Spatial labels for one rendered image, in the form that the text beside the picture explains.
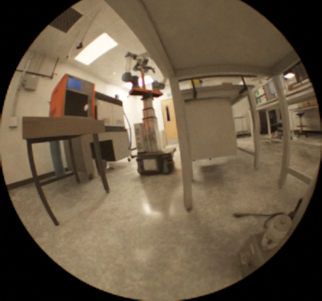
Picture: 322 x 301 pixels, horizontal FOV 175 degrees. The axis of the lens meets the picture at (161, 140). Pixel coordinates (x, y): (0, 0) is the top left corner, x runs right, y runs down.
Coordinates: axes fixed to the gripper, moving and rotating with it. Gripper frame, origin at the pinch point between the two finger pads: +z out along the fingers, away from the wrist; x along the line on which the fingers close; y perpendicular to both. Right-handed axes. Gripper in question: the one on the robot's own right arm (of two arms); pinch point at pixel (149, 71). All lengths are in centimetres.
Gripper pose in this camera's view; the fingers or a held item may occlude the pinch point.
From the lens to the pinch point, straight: 121.0
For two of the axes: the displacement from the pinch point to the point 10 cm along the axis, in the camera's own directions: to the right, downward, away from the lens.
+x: -8.1, 2.7, -5.2
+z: 4.4, 8.7, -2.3
